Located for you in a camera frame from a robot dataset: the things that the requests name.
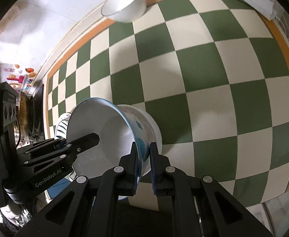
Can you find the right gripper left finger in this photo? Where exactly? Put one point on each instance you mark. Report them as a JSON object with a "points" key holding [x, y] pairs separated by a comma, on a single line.
{"points": [[87, 207]]}

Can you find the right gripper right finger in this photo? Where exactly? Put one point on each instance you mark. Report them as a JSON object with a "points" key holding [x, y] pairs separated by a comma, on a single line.
{"points": [[200, 206]]}

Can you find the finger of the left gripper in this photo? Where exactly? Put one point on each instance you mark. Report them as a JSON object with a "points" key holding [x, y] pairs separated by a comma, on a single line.
{"points": [[48, 146], [76, 146]]}

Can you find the white bowl blue rim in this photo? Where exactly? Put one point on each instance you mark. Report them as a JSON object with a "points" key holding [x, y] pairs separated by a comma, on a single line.
{"points": [[117, 130]]}

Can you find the white bowl dark pattern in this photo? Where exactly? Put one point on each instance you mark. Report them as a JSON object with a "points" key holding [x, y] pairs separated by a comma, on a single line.
{"points": [[150, 130]]}

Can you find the small white bowl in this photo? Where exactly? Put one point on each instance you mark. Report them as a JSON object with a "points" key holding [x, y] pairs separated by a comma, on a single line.
{"points": [[124, 11]]}

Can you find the blue leaf pattern plate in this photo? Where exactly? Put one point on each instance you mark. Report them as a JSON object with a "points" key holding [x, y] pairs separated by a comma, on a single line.
{"points": [[62, 126]]}

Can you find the black induction cooktop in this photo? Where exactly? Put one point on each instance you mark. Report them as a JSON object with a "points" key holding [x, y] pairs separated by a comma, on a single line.
{"points": [[36, 121]]}

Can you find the green checkered table mat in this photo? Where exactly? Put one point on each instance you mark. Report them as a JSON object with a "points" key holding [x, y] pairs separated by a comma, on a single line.
{"points": [[214, 74]]}

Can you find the colourful fruit wall sticker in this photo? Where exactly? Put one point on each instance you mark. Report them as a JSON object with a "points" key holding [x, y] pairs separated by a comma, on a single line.
{"points": [[19, 78]]}

